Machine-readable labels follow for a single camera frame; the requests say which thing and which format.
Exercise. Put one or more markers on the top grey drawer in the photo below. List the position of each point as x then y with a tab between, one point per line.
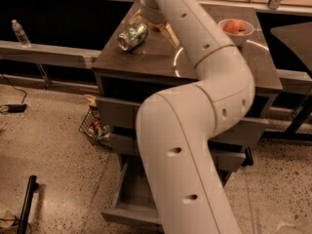
121	114

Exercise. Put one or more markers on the bottom grey drawer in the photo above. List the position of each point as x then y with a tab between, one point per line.
133	203

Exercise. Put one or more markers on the black metal bar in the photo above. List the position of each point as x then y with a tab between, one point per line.
32	186

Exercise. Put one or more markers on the grey drawer cabinet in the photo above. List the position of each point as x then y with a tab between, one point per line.
155	65

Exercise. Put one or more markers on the clear plastic water bottle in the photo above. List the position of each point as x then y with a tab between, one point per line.
21	35

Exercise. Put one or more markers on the black wire basket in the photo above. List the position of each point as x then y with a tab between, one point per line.
96	132

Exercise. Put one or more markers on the middle grey drawer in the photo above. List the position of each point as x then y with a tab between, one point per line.
227	157

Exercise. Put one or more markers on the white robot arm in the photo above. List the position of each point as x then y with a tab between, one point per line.
173	126

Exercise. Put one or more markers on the green soda can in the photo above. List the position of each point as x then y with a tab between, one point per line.
132	36

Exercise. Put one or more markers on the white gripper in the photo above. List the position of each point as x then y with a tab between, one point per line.
152	16

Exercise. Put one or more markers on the grey metal shelf rail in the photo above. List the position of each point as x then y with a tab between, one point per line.
47	54

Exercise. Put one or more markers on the red apple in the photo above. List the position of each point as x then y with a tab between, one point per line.
235	26

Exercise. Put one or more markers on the grey drawer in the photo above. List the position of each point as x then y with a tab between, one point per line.
227	157
121	114
133	203

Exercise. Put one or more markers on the black power adapter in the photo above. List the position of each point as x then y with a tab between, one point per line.
15	108

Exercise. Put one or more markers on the white bowl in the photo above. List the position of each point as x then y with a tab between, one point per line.
239	39

